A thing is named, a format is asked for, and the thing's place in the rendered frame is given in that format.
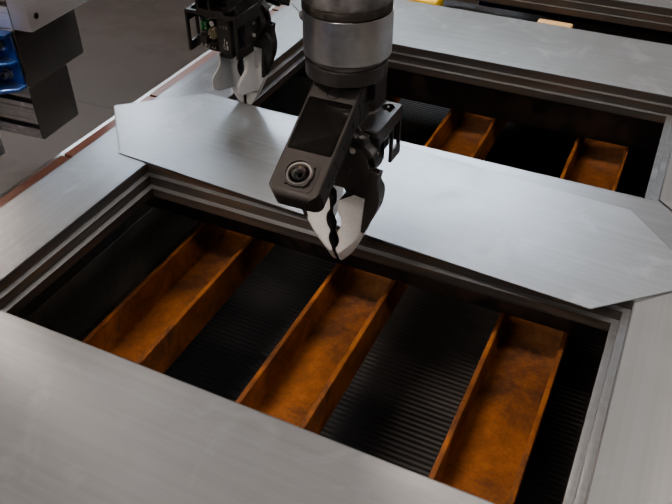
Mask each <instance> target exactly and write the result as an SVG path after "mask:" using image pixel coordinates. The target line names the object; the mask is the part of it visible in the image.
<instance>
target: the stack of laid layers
mask: <svg viewBox="0 0 672 504"><path fill-rule="evenodd" d="M477 1H483V2H489V3H495V4H501V5H507V6H513V7H519V8H525V9H532V10H538V11H544V12H550V13H556V14H562V15H568V16H574V17H581V18H587V19H593V20H599V21H605V22H611V23H617V24H623V25H629V26H636V27H642V28H648V29H654V30H660V31H666V32H672V9H666V8H660V7H653V6H647V5H640V4H634V3H627V2H621V1H614V0H477ZM304 66H305V53H304V52H303V39H302V40H300V41H299V42H298V43H297V44H295V45H294V46H293V47H292V48H290V49H289V50H288V51H287V52H285V53H284V54H283V55H282V56H280V57H279V58H278V59H277V60H275V61H274V62H273V65H272V67H271V70H270V72H269V74H268V76H267V79H266V81H265V84H264V86H263V88H262V90H261V92H260V94H259V96H258V97H257V99H256V100H255V101H254V103H253V104H252V105H254V106H259V105H260V104H261V103H262V102H263V101H264V100H266V99H267V98H268V97H269V96H270V95H271V94H273V93H274V92H275V91H276V90H277V89H278V88H280V87H281V86H282V85H283V84H284V83H285V82H287V81H288V80H289V79H290V78H291V77H292V76H293V75H295V74H296V73H297V72H298V71H299V70H300V69H302V68H303V67H304ZM388 68H391V69H396V70H401V71H406V72H411V73H416V74H421V75H426V76H430V77H435V78H440V79H445V80H450V81H455V82H460V83H465V84H470V85H475V86H480V87H485V88H490V89H495V90H500V91H504V92H509V93H514V94H519V95H524V96H529V97H534V98H539V99H544V100H549V101H554V102H559V103H564V104H569V105H574V106H578V107H583V108H588V109H593V110H598V111H603V112H608V113H613V114H618V115H623V116H628V117H633V118H638V119H643V120H648V121H652V122H657V123H662V124H664V127H663V130H662V134H661V138H660V141H659V145H658V149H657V153H656V156H655V160H654V164H653V167H652V171H651V175H650V179H649V182H648V186H647V190H646V193H645V197H644V198H641V197H637V196H633V195H629V194H625V193H620V192H616V191H612V190H608V189H603V188H599V187H595V186H591V185H586V184H582V183H578V182H574V181H570V180H565V179H561V178H557V177H553V176H548V175H544V174H540V173H536V172H531V171H527V170H523V169H519V168H514V167H510V166H506V165H502V164H498V163H493V162H489V161H485V160H481V159H476V158H472V157H468V156H464V155H459V154H455V153H451V152H447V151H442V150H438V149H434V148H430V147H426V146H421V145H417V144H413V143H409V142H404V141H400V146H402V147H406V148H409V149H413V150H417V151H420V152H424V153H428V154H431V155H435V156H438V157H442V158H446V159H449V160H453V161H457V162H460V163H464V164H468V165H471V166H475V167H478V168H482V169H486V170H489V171H493V172H497V173H500V174H504V175H508V176H511V177H515V178H519V179H522V180H526V181H529V182H533V183H537V184H540V185H544V186H548V187H551V188H555V189H559V190H562V191H566V192H570V193H573V194H577V195H580V196H584V197H588V198H591V199H595V200H599V201H602V202H606V203H610V204H613V205H617V206H620V207H624V208H628V209H631V210H632V211H633V212H634V213H635V214H636V215H637V216H638V217H640V218H641V219H642V220H643V221H644V222H645V223H646V224H647V225H648V226H649V227H650V228H651V229H652V230H653V231H654V232H655V233H656V234H657V235H658V236H659V237H660V238H661V239H662V240H663V241H664V242H665V243H666V244H667V245H668V246H669V247H670V248H671V249H672V211H671V210H670V209H669V208H668V207H667V206H665V205H664V204H663V203H662V202H661V201H659V197H660V193H661V189H662V185H663V181H664V176H665V172H666V168H667V164H668V160H669V156H670V152H671V147H672V97H667V96H661V95H656V94H651V93H646V92H640V91H635V90H630V89H625V88H619V87H614V86H609V85H604V84H598V83H593V82H588V81H583V80H578V79H572V78H567V77H562V76H557V75H551V74H546V73H541V72H536V71H530V70H525V69H520V68H515V67H509V66H504V65H499V64H494V63H488V62H483V61H478V60H473V59H468V58H462V57H457V56H452V55H447V54H441V53H436V52H431V51H426V50H420V49H415V48H410V47H405V46H399V45H394V44H392V52H391V54H390V56H389V59H388ZM144 163H145V162H144ZM153 196H155V197H158V198H162V199H165V200H168V201H172V202H175V203H178V204H182V205H185V206H188V207H192V208H195V209H199V210H202V211H205V212H209V213H212V214H215V215H219V216H222V217H225V218H229V219H232V220H236V221H239V222H242V223H246V224H249V225H252V226H256V227H259V228H262V229H266V230H269V231H272V232H276V233H279V234H283V235H286V236H289V237H293V238H296V239H299V240H303V241H306V242H309V243H313V244H316V245H320V246H323V247H325V246H324V245H323V243H322V242H321V240H320V239H319V238H318V236H317V235H316V233H315V232H314V230H313V229H312V227H311V225H310V223H309V220H308V218H307V217H305V216H304V215H302V214H299V213H296V212H293V211H289V210H286V209H283V208H280V207H277V206H274V205H271V204H268V203H265V202H262V201H259V200H256V199H253V198H250V197H247V196H244V195H241V194H238V193H235V192H232V191H229V190H226V189H223V188H220V187H217V186H214V185H211V184H208V183H205V182H202V181H199V180H196V179H193V178H190V177H187V176H184V175H181V174H178V173H175V172H172V171H169V170H166V169H163V168H160V167H157V166H154V165H151V164H148V163H145V166H143V167H142V168H141V169H140V170H138V171H137V172H136V173H135V174H133V175H132V176H131V177H130V178H128V179H127V180H126V181H125V182H123V183H122V184H121V185H120V186H119V187H117V188H116V189H115V190H114V191H112V192H111V193H110V194H109V195H107V196H106V197H105V198H104V199H102V200H101V201H100V202H99V203H97V204H96V205H95V206H94V207H92V208H91V209H90V210H89V211H87V212H86V213H85V214H84V215H82V216H81V217H80V218H79V219H77V220H76V221H75V222H74V223H72V224H71V225H70V226H69V227H67V228H66V229H65V230H64V231H62V232H61V233H60V234H59V235H57V236H56V237H55V238H54V239H52V240H51V241H50V242H49V243H47V244H46V245H45V246H44V247H43V248H41V249H40V250H39V251H38V252H36V253H35V254H34V255H33V256H31V257H30V258H29V259H28V260H26V261H25V262H24V263H23V264H21V265H20V266H19V267H18V268H16V269H15V270H14V271H13V272H11V273H10V274H9V275H8V276H6V277H5V278H4V279H3V280H1V281H0V310H2V311H5V312H7V313H10V314H12V315H16V314H17V313H18V312H20V311H21V310H22V309H23V308H24V307H25V306H27V305H28V304H29V303H30V302H31V301H32V300H34V299H35V298H36V297H37V296H38V295H39V294H40V293H42V292H43V291H44V290H45V289H46V288H47V287H49V286H50V285H51V284H52V283H53V282H54V281H56V280H57V279H58V278H59V277H60V276H61V275H63V274H64V273H65V272H66V271H67V270H68V269H69V268H71V267H72V266H73V265H74V264H75V263H76V262H78V261H79V260H80V259H81V258H82V257H83V256H85V255H86V254H87V253H88V252H89V251H90V250H92V249H93V248H94V247H95V246H96V245H97V244H99V243H100V242H101V241H102V240H103V239H104V238H105V237H107V236H108V235H109V234H110V233H111V232H112V231H114V230H115V229H116V228H117V227H118V226H119V225H121V224H122V223H123V222H124V221H125V220H126V219H128V218H129V217H130V216H131V215H132V214H133V213H134V212H136V211H137V210H138V209H139V208H140V207H141V206H143V205H144V204H145V203H146V202H147V201H148V200H150V199H151V198H152V197H153ZM350 255H353V256H356V257H360V258H363V259H367V260H370V261H373V262H377V263H380V264H383V265H387V266H390V267H393V268H397V269H400V270H404V271H407V272H410V273H414V274H417V275H420V276H424V277H427V278H430V279H434V280H437V281H440V282H444V283H447V284H451V285H454V286H457V287H461V288H464V289H467V290H471V291H474V292H477V293H481V294H484V295H488V296H491V297H494V298H498V299H501V300H504V301H508V302H511V303H514V304H518V305H521V306H524V307H528V308H531V309H535V310H538V311H541V312H545V313H548V314H551V315H555V316H558V317H561V318H565V319H568V320H572V321H575V322H578V323H582V324H585V325H588V326H592V327H595V328H598V329H602V330H605V331H608V335H607V338H606V342H605V346H604V350H603V353H602V357H601V361H600V364H599V368H598V372H597V376H596V379H595V383H594V387H593V390H592V394H591V398H590V402H589V405H588V409H587V413H586V416H585V420H584V424H583V428H582V431H581V435H580V439H579V442H578V446H577V450H576V454H575V457H574V461H573V465H572V468H571V472H570V476H569V480H568V483H567V487H566V491H565V494H564V498H563V502H562V504H585V503H586V499H587V495H588V491H589V486H590V482H591V478H592V474H593V470H594V466H595V462H596V457H597V453H598V449H599V445H600V441H601V437H602V433H603V429H604V424H605V420H606V416H607V412H608V408H609V404H610V400H611V395H612V391H613V387H614V383H615V379H616V375H617V371H618V367H619V362H620V358H621V354H622V350H623V346H624V342H625V338H626V333H627V329H628V325H629V321H630V317H631V313H632V309H633V305H634V302H638V301H641V300H645V299H649V298H652V297H656V296H660V295H663V294H660V295H655V296H650V297H646V298H641V299H637V300H632V301H628V302H623V303H618V304H614V305H609V306H605V307H600V308H595V309H591V310H589V309H586V308H583V307H580V306H577V305H574V304H571V303H568V302H565V301H562V300H559V299H556V298H553V297H550V296H547V295H544V294H541V293H538V292H535V291H532V290H529V289H526V288H523V287H520V286H517V285H514V284H511V283H508V282H505V281H502V280H499V279H496V278H493V277H490V276H486V275H483V274H480V273H477V272H474V271H471V270H468V269H465V268H462V267H459V266H456V265H453V264H450V263H447V262H444V261H441V260H438V259H435V258H432V257H429V256H426V255H423V254H420V253H417V252H414V251H411V250H408V249H405V248H402V247H399V246H396V245H393V244H390V243H386V242H383V241H380V240H377V239H374V238H371V237H368V236H365V235H364V236H363V238H362V239H361V241H360V243H359V244H358V246H357V247H356V248H355V250H354V251H353V252H352V253H351V254H350Z"/></svg>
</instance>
